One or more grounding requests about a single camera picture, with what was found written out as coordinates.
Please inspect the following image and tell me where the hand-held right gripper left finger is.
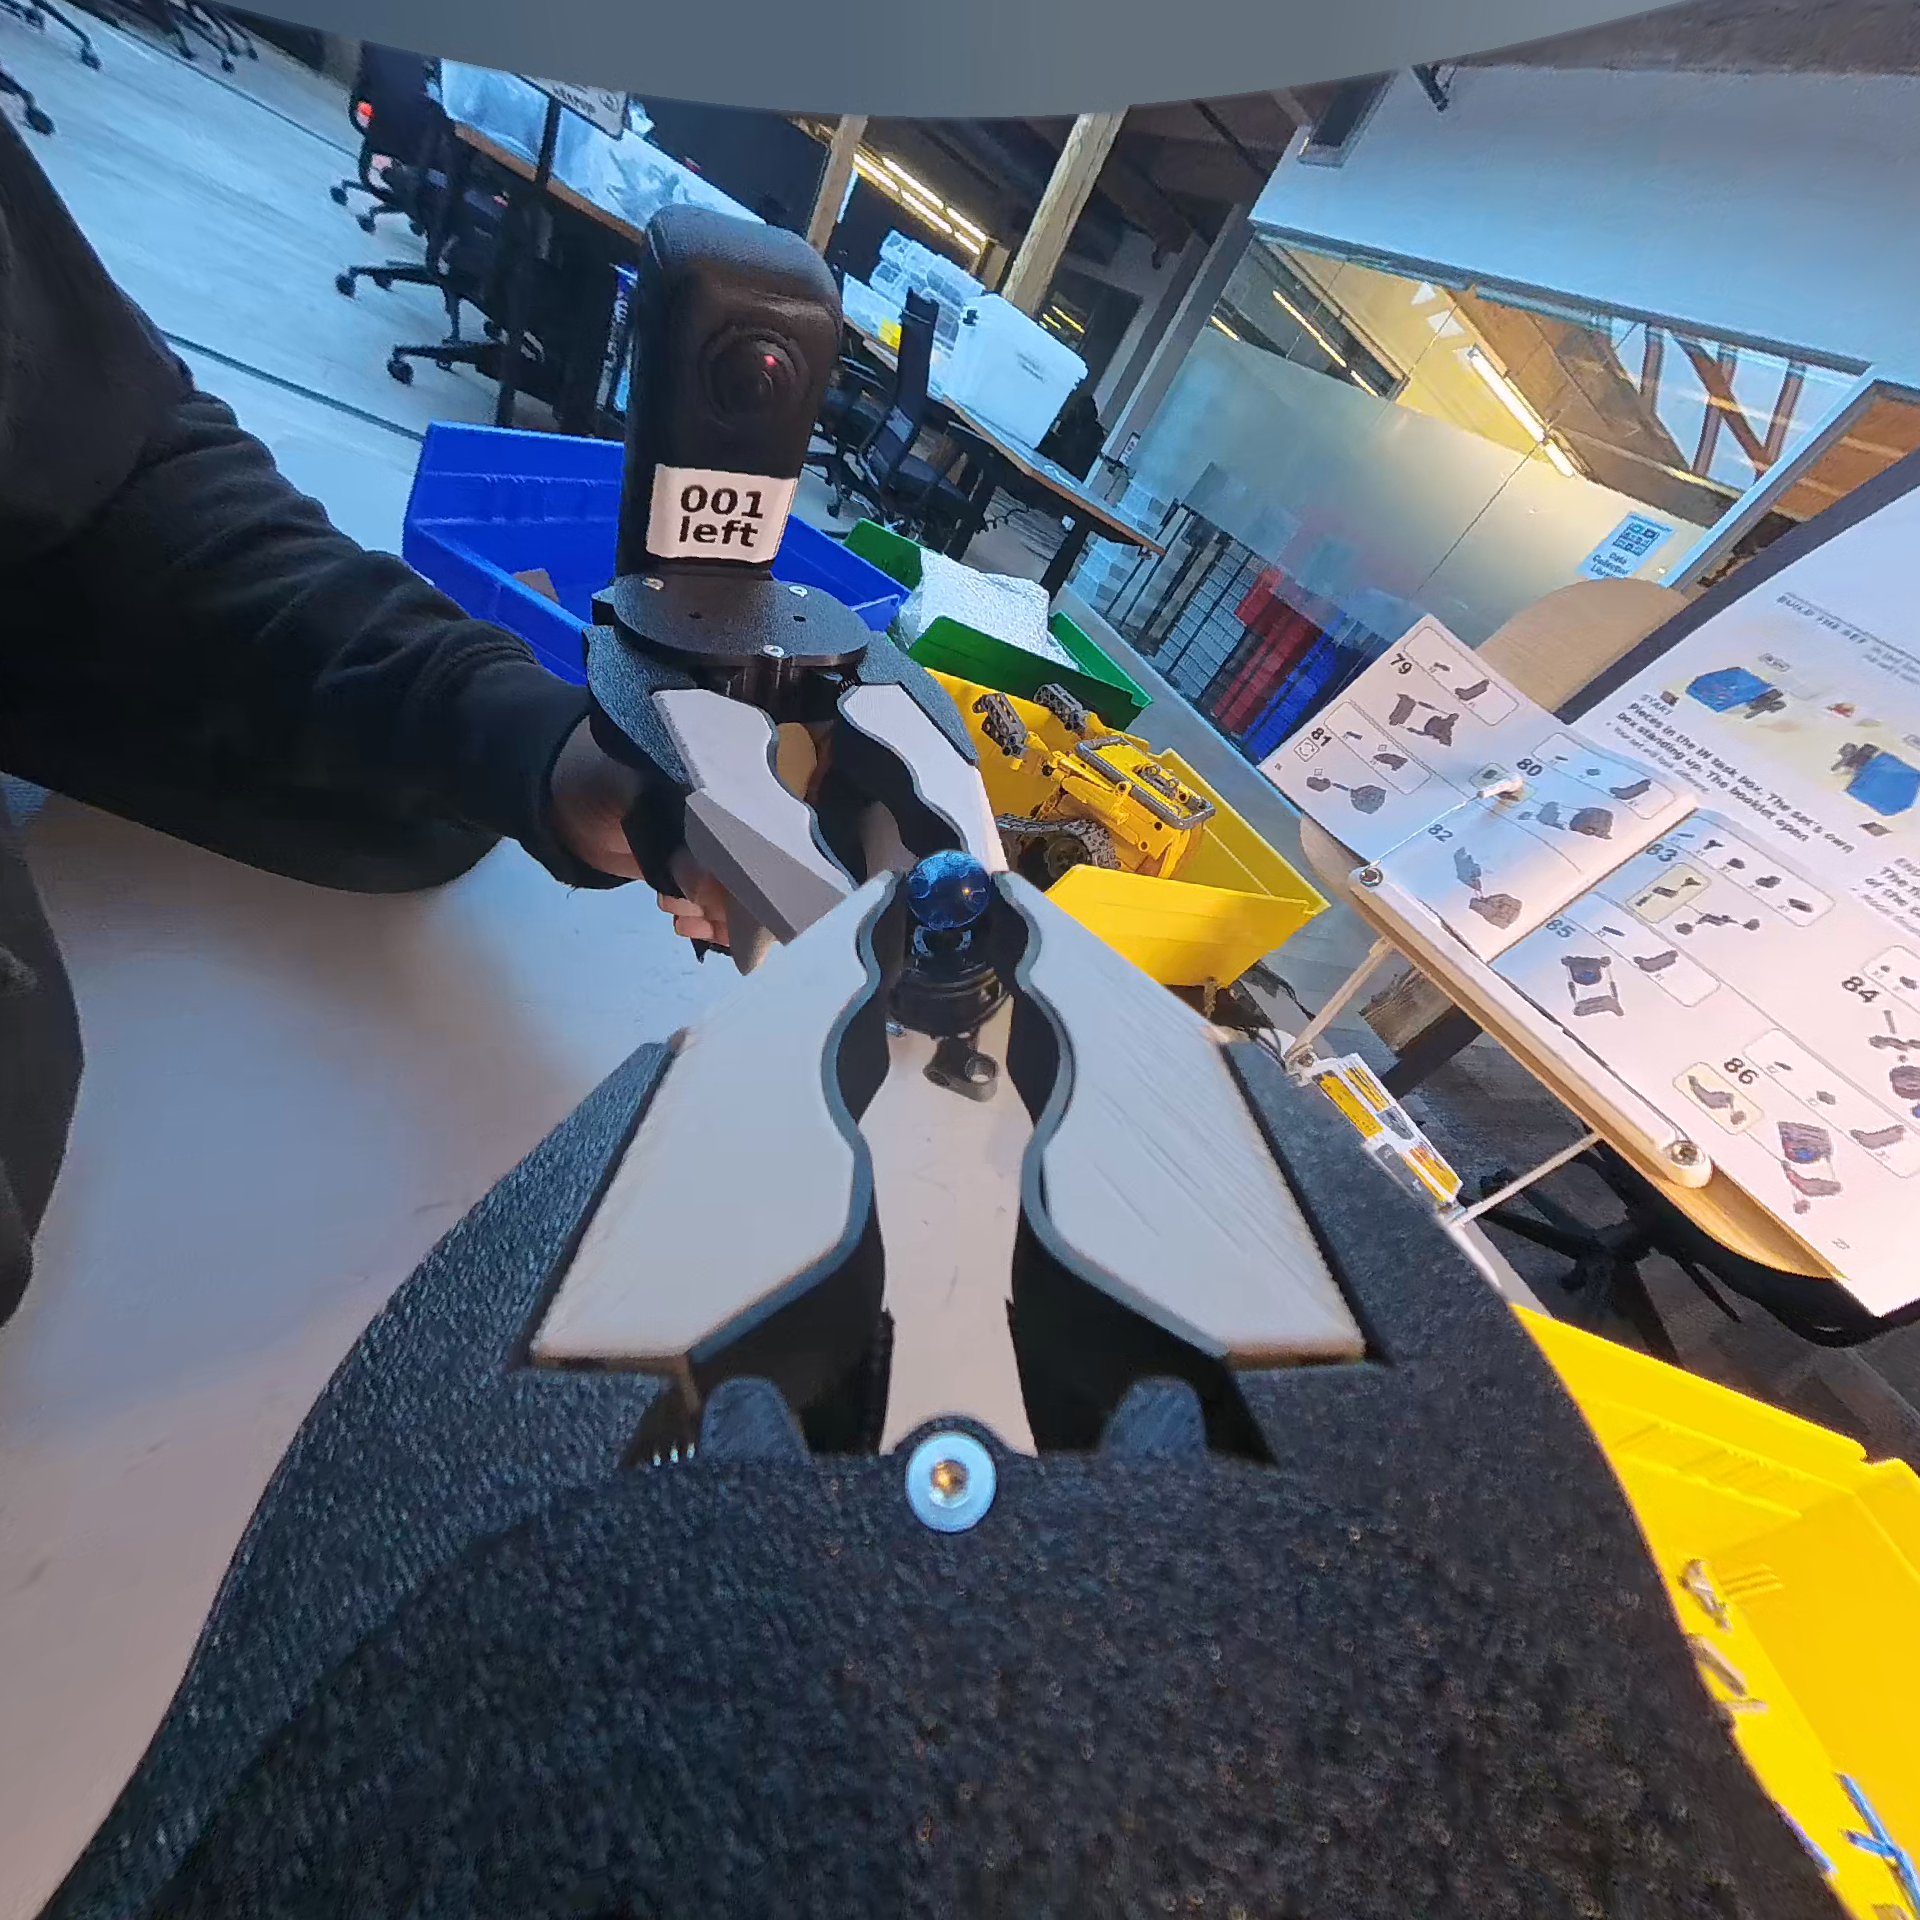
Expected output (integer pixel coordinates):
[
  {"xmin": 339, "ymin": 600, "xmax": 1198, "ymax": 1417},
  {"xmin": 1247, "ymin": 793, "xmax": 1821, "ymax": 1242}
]
[{"xmin": 533, "ymin": 879, "xmax": 903, "ymax": 1369}]

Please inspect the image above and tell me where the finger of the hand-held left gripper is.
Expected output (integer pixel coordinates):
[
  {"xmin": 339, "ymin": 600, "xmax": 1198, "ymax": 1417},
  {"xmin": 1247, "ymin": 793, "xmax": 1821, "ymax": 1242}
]
[
  {"xmin": 833, "ymin": 681, "xmax": 1009, "ymax": 881},
  {"xmin": 652, "ymin": 686, "xmax": 856, "ymax": 976}
]

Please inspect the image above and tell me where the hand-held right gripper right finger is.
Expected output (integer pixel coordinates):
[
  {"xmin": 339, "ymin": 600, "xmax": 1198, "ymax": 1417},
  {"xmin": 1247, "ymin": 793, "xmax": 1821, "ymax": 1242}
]
[{"xmin": 997, "ymin": 873, "xmax": 1368, "ymax": 1368}]

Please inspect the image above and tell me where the clear blue round stud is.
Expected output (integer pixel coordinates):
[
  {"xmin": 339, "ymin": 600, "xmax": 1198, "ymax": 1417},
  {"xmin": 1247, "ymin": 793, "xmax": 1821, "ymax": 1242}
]
[{"xmin": 903, "ymin": 849, "xmax": 997, "ymax": 942}]

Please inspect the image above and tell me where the black toy wheel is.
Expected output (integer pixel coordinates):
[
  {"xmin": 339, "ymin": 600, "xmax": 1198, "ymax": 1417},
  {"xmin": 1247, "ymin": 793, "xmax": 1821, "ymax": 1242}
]
[{"xmin": 883, "ymin": 931, "xmax": 1009, "ymax": 1040}]

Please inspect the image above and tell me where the grey desk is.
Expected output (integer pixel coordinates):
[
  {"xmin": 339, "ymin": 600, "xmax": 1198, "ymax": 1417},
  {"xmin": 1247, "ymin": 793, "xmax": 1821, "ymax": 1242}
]
[{"xmin": 0, "ymin": 779, "xmax": 1518, "ymax": 1920}]

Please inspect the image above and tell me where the person's left hand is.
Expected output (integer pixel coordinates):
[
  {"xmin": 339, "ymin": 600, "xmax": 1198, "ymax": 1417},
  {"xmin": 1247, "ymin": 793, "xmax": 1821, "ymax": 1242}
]
[{"xmin": 547, "ymin": 718, "xmax": 737, "ymax": 955}]

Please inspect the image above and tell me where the green storage bin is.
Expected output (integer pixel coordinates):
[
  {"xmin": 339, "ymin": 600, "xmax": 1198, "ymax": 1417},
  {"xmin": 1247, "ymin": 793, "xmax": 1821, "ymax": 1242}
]
[{"xmin": 841, "ymin": 516, "xmax": 1153, "ymax": 734}]

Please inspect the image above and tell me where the black office chair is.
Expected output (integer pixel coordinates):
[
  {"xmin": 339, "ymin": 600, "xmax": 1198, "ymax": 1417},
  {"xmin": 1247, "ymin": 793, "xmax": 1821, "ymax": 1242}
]
[
  {"xmin": 816, "ymin": 290, "xmax": 948, "ymax": 528},
  {"xmin": 331, "ymin": 88, "xmax": 512, "ymax": 387}
]

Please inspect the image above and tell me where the white foam block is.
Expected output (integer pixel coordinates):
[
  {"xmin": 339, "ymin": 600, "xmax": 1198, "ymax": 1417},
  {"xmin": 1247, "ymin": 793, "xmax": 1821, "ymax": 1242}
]
[{"xmin": 899, "ymin": 552, "xmax": 1071, "ymax": 673}]

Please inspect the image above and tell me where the yellow toy tracked vehicle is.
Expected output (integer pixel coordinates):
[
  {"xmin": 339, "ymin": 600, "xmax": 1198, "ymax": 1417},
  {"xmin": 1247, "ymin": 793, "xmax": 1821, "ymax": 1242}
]
[{"xmin": 969, "ymin": 681, "xmax": 1219, "ymax": 892}]

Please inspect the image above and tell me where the yellow printed leaflet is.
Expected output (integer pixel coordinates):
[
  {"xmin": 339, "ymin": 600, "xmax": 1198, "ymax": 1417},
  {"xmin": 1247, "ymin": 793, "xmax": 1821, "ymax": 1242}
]
[{"xmin": 1296, "ymin": 1048, "xmax": 1465, "ymax": 1212}]

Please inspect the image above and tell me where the yellow storage bin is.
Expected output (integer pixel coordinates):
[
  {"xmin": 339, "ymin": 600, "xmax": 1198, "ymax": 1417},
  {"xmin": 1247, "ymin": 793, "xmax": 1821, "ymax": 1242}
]
[
  {"xmin": 1512, "ymin": 1304, "xmax": 1920, "ymax": 1920},
  {"xmin": 929, "ymin": 668, "xmax": 1335, "ymax": 993}
]

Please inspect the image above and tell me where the white storage box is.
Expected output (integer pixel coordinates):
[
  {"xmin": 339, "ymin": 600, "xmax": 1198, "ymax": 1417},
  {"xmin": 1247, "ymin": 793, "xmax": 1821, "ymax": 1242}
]
[{"xmin": 934, "ymin": 290, "xmax": 1089, "ymax": 452}]

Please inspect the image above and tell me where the stack of coloured crates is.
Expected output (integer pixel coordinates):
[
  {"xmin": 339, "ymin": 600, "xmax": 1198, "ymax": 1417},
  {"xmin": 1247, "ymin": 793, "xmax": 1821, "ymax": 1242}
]
[{"xmin": 1206, "ymin": 568, "xmax": 1376, "ymax": 762}]

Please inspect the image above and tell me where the white instruction booklet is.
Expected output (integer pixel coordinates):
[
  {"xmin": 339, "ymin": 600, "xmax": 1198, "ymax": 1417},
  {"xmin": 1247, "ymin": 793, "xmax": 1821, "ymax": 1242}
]
[{"xmin": 1260, "ymin": 487, "xmax": 1920, "ymax": 1321}]

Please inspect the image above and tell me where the white booklet stand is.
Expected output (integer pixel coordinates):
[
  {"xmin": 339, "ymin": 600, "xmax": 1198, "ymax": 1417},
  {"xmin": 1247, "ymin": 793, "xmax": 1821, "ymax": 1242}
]
[{"xmin": 1296, "ymin": 577, "xmax": 1839, "ymax": 1288}]

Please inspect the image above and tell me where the wooden support post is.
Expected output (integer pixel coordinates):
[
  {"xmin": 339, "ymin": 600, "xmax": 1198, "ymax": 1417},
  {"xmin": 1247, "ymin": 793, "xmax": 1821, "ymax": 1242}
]
[
  {"xmin": 805, "ymin": 114, "xmax": 872, "ymax": 258},
  {"xmin": 999, "ymin": 112, "xmax": 1131, "ymax": 318}
]

